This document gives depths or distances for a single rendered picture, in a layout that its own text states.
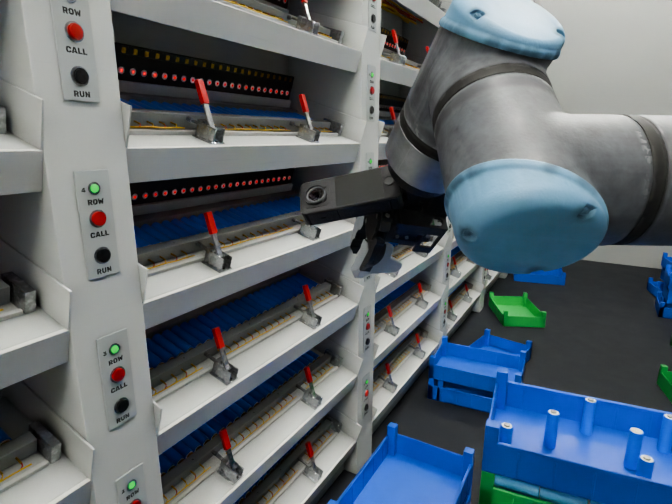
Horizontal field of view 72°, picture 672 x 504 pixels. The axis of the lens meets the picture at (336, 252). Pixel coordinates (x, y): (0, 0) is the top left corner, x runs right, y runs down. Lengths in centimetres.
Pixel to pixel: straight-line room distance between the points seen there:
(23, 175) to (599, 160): 50
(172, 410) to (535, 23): 66
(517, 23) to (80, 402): 58
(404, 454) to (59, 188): 94
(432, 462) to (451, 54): 97
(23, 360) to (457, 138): 48
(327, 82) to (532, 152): 87
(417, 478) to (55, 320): 83
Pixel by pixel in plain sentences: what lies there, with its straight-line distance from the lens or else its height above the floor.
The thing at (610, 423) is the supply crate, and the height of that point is 41.
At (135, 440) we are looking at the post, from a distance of 71.
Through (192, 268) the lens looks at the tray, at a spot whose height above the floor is 70.
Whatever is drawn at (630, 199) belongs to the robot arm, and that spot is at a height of 86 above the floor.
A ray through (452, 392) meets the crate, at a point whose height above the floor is 5.
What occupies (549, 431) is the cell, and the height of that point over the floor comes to 44.
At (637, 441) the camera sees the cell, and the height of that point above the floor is 46.
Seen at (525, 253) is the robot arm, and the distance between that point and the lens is 33.
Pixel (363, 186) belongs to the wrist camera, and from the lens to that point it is 50.
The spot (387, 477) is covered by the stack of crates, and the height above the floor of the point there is 16.
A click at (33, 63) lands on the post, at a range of 56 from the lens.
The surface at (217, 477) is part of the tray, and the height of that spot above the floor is 32.
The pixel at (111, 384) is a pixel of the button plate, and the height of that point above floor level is 61.
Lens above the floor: 90
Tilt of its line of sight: 14 degrees down
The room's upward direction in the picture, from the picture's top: straight up
